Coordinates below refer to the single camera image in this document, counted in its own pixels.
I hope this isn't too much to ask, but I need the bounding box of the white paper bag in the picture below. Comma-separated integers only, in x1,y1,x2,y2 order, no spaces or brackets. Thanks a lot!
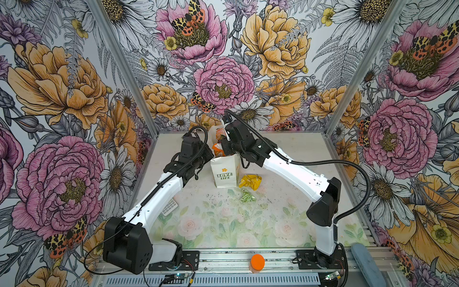
208,126,240,188

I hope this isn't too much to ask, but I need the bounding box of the yellow snack packet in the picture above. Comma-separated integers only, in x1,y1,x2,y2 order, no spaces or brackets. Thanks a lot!
239,174,262,191

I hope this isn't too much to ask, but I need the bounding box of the orange white snack packet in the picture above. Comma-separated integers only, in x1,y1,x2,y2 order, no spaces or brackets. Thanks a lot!
215,127,227,143

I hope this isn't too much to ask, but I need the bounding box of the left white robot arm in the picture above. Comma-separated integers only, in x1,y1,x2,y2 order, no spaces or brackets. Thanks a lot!
102,133,213,275

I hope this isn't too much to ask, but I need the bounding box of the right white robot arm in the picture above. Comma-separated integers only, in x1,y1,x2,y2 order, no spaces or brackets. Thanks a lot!
222,110,341,268

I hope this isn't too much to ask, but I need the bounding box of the white calculator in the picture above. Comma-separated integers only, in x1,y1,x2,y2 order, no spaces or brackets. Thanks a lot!
161,199,179,216

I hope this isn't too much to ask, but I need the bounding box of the small green candy wrapper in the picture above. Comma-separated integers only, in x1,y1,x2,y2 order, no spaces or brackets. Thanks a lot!
240,190,257,203

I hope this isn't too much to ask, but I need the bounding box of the orange round button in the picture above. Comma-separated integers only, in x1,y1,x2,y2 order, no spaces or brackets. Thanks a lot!
250,254,265,273

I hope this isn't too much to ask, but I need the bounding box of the left green circuit board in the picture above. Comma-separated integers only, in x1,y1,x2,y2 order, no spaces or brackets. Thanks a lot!
165,273,192,281

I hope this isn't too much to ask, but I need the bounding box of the green circuit board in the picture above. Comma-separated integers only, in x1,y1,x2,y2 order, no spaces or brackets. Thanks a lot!
324,271,341,281
165,273,192,281

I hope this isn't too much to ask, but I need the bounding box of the right green circuit board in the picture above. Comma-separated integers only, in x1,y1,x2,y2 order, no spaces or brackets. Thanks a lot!
324,271,341,281

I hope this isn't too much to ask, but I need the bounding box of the grey blue padded object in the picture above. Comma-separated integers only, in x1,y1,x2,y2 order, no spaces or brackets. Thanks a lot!
351,243,387,287

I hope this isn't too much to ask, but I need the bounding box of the right black corrugated cable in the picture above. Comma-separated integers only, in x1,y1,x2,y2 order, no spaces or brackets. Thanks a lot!
224,109,371,224

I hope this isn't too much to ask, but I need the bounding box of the left black cable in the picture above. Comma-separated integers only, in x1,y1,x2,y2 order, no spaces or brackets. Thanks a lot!
83,125,209,275

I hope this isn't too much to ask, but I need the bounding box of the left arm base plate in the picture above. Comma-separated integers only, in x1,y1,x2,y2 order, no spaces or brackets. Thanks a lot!
148,251,200,271

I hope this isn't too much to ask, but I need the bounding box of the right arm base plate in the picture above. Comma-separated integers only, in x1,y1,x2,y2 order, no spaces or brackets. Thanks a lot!
292,248,347,270

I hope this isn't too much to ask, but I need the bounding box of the aluminium front rail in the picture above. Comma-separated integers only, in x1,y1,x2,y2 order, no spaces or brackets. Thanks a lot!
197,246,399,273

